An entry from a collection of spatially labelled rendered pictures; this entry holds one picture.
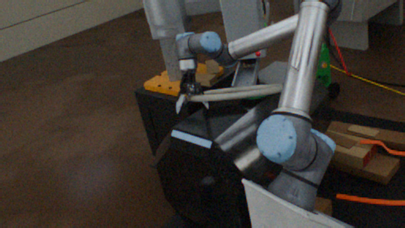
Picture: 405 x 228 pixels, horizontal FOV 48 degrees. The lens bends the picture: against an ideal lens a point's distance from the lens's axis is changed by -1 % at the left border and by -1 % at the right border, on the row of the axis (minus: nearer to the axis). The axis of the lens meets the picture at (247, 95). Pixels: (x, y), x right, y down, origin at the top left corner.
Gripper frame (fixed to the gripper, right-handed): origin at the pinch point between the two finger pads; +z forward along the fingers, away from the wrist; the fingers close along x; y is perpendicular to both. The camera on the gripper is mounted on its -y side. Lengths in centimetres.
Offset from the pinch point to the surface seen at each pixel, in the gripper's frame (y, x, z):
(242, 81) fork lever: -32, 39, -10
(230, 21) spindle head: -42, 40, -46
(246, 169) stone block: -27, 34, 39
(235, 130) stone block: -41, 35, 18
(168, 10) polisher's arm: -113, 20, -64
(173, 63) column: -137, 25, -26
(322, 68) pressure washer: -167, 174, -8
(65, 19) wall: -661, -43, -134
